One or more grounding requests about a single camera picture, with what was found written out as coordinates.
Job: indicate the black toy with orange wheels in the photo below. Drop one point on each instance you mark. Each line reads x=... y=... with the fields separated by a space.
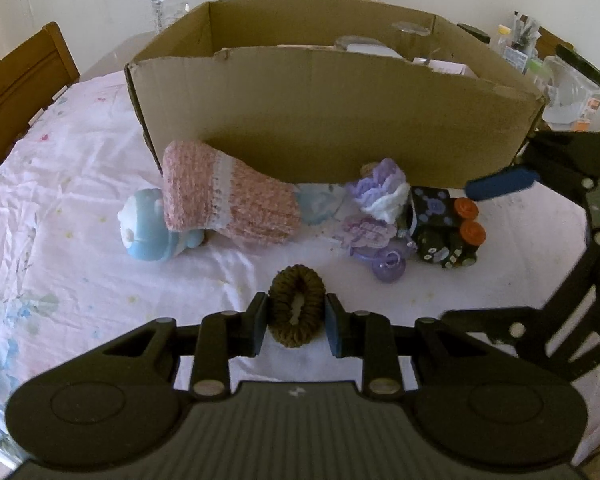
x=440 y=230

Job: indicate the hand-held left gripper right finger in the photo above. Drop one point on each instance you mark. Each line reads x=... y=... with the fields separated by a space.
x=335 y=332

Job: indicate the pink knitted cover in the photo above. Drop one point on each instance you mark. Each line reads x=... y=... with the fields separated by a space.
x=220 y=195

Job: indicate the brown hair scrunchie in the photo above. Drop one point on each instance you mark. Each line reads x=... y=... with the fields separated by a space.
x=280 y=305

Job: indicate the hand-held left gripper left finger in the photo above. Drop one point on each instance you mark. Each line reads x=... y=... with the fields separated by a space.
x=257 y=327

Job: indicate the light blue soft item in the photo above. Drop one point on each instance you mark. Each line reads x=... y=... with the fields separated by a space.
x=320 y=205

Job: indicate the cardboard box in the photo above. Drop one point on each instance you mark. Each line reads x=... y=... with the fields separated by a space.
x=330 y=120

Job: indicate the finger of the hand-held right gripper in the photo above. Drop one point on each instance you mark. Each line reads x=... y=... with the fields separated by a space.
x=500 y=182
x=490 y=317

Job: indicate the floral white tablecloth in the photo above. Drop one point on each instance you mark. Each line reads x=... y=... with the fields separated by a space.
x=80 y=185

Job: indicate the clear round lid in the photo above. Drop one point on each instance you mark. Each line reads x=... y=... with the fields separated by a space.
x=410 y=27

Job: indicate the small white carton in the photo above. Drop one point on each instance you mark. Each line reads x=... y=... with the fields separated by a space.
x=450 y=67

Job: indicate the purple knitted flower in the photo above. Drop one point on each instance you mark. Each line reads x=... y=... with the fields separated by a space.
x=380 y=185

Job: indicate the white plastic container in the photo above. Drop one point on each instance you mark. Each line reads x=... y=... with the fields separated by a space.
x=377 y=51

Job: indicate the blue and white toy figure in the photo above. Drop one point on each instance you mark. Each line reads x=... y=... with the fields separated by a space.
x=140 y=245

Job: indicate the purple flower-shaped charm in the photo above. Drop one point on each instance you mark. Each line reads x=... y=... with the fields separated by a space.
x=367 y=232

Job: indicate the large black-lidded plastic jar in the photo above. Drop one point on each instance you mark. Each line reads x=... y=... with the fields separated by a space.
x=570 y=90

